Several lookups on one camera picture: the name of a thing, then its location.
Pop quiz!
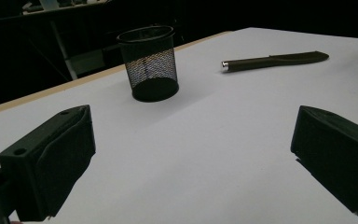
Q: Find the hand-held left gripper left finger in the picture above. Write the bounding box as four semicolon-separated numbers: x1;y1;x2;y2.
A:
0;105;96;222

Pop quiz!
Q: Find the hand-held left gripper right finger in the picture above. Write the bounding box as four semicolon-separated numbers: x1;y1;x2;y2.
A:
290;105;358;222

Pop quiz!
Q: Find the dark pen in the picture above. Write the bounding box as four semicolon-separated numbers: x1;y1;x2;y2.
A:
220;50;330;74

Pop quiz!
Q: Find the black mesh pen holder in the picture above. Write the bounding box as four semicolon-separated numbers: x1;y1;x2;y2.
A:
116;25;180;103

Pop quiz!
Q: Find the wooden desk with white legs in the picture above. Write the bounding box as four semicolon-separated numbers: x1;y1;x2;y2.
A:
21;0;129;81

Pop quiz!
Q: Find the white table cover sheet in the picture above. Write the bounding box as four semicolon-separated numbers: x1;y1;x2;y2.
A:
0;27;358;224

